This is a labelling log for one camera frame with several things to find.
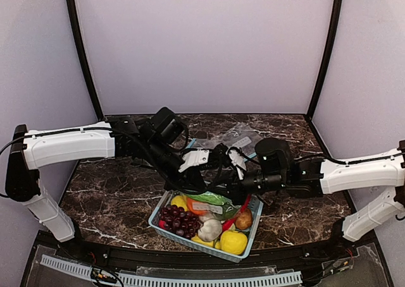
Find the orange fruit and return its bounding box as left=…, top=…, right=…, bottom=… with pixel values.
left=186, top=197, right=209, bottom=216

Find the green cucumber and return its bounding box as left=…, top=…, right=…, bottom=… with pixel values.
left=185, top=192, right=232, bottom=205

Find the clear zip bag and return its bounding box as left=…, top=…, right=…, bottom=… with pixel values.
left=178, top=192, right=222, bottom=219
left=219, top=123, right=263, bottom=158
left=187, top=138, right=217, bottom=149

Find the green avocado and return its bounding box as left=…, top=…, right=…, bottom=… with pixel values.
left=217, top=204, right=241, bottom=221

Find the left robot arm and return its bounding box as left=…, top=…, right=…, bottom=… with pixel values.
left=2, top=107, right=208, bottom=243

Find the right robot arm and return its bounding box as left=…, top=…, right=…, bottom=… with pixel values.
left=220, top=138, right=404, bottom=242

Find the yellow mango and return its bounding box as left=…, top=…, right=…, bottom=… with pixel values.
left=171, top=195, right=188, bottom=211

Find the brown potato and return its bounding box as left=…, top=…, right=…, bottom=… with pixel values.
left=235, top=208, right=253, bottom=230

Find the red chili pepper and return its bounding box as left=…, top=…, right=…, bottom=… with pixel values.
left=222, top=205, right=248, bottom=232

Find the purple grape bunch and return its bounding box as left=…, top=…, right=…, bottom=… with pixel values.
left=158, top=205, right=202, bottom=240

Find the yellow lemon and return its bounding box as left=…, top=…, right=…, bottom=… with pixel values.
left=220, top=230, right=248, bottom=255

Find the yellow corn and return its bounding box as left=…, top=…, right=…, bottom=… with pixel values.
left=191, top=235, right=221, bottom=250

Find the light blue plastic basket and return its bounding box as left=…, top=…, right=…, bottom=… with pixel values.
left=148, top=191, right=263, bottom=263

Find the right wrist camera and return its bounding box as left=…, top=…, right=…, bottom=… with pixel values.
left=213, top=143, right=247, bottom=181

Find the white cable tray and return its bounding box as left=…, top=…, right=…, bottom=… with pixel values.
left=40, top=254, right=302, bottom=286

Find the left black frame post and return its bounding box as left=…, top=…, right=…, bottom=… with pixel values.
left=66, top=0, right=104, bottom=121

